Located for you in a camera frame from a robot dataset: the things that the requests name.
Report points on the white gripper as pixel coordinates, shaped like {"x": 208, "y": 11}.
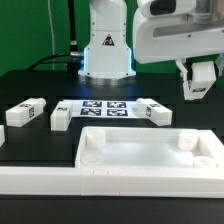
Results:
{"x": 165, "y": 38}

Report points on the white desk top tray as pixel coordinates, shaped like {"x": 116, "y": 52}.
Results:
{"x": 148, "y": 147}

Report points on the white marker sheet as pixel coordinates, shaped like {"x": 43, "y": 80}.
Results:
{"x": 105, "y": 109}

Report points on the white L-shaped fence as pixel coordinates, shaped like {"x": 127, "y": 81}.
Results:
{"x": 159, "y": 182}

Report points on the white block left edge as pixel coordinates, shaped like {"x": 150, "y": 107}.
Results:
{"x": 2, "y": 135}

